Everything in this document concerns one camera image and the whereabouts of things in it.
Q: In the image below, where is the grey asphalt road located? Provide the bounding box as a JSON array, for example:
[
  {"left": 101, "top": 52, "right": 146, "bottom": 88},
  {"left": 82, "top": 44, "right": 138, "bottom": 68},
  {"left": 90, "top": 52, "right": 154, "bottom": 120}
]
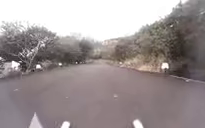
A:
[{"left": 0, "top": 59, "right": 205, "bottom": 128}]

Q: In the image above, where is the dry grass verge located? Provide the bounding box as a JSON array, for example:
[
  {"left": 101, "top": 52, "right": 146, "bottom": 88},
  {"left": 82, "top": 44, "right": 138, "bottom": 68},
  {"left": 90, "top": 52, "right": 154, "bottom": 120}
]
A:
[{"left": 118, "top": 54, "right": 205, "bottom": 85}]

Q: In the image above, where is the robot's own part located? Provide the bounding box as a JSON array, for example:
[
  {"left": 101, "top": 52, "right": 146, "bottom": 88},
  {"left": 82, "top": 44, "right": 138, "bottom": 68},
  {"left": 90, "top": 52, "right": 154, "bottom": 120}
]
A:
[
  {"left": 60, "top": 120, "right": 71, "bottom": 128},
  {"left": 132, "top": 118, "right": 145, "bottom": 128}
]

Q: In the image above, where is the wooded slope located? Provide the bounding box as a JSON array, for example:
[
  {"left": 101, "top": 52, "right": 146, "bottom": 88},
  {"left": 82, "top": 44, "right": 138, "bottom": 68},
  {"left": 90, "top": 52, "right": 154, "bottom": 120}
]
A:
[{"left": 103, "top": 0, "right": 205, "bottom": 84}]

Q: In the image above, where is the row of trees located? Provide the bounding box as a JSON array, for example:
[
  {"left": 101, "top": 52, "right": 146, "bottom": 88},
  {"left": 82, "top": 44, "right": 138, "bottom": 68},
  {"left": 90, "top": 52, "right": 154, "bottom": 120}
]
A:
[{"left": 0, "top": 20, "right": 99, "bottom": 74}]

